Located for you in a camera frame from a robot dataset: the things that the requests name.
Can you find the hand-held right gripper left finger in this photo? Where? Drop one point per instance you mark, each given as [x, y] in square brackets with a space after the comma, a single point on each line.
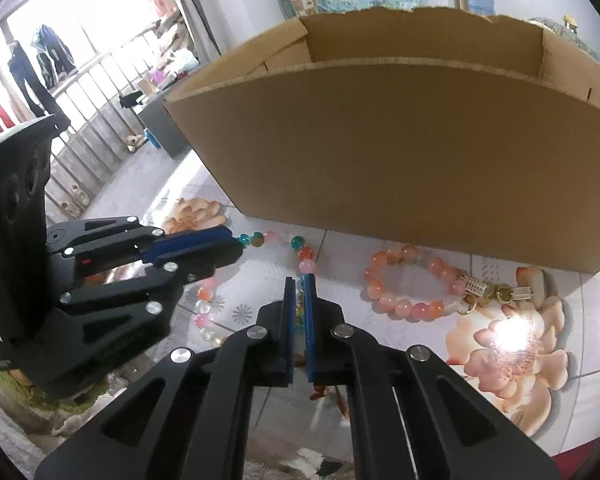
[291, 355]

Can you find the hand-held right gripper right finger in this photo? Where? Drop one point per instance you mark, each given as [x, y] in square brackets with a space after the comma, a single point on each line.
[307, 350]

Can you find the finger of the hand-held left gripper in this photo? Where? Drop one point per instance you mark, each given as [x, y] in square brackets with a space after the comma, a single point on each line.
[190, 242]
[130, 290]

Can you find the cardboard box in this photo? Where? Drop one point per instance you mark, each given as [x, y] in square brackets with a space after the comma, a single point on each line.
[380, 160]

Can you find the floral tablecloth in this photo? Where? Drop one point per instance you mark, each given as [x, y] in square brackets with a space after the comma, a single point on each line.
[340, 270]

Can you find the white fleece garment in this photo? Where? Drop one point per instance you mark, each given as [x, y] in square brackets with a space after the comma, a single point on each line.
[300, 467]

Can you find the pair of beige shoes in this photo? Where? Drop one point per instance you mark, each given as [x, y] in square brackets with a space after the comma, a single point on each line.
[136, 142]

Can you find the dark grey cabinet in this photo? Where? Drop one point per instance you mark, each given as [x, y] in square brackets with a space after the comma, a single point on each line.
[165, 125]

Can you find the metal window railing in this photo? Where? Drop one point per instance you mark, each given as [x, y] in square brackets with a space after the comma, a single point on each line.
[95, 125]

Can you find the black phone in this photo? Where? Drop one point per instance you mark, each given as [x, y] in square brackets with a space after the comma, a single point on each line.
[130, 100]

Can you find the dark hanging clothes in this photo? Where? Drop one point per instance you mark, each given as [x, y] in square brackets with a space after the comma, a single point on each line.
[25, 75]

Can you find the pile of folded cloths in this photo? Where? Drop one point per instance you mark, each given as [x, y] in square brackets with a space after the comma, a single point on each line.
[177, 50]

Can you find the grey curtain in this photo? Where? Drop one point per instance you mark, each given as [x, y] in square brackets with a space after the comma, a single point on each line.
[195, 10]

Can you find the grey knit blanket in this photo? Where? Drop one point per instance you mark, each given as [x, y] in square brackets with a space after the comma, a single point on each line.
[565, 42]

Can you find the gold capped bottle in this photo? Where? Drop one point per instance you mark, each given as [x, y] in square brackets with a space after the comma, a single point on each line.
[570, 23]

